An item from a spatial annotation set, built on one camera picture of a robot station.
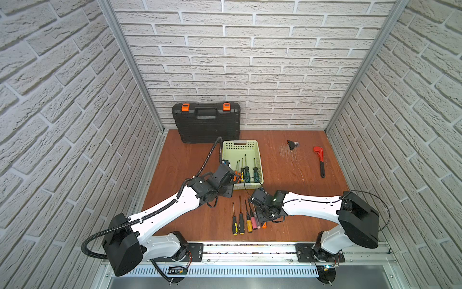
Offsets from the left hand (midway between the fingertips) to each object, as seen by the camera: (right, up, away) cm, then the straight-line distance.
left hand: (232, 183), depth 79 cm
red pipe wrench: (+53, +13, +28) cm, 61 cm away
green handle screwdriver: (+12, 0, +16) cm, 20 cm away
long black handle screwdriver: (+4, -18, +2) cm, 18 cm away
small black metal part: (+37, +18, +31) cm, 51 cm away
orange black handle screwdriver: (+1, +3, +18) cm, 19 cm away
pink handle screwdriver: (+9, -17, +2) cm, 20 cm away
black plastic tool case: (-16, +30, +18) cm, 39 cm away
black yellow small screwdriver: (+1, -18, 0) cm, 18 cm away
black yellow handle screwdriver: (+5, +1, +16) cm, 16 cm away
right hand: (+15, -17, +4) cm, 23 cm away
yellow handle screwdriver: (+8, -19, 0) cm, 21 cm away
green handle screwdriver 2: (+7, +2, +16) cm, 18 cm away
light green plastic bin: (+4, +12, +27) cm, 30 cm away
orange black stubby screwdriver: (+15, -19, 0) cm, 24 cm away
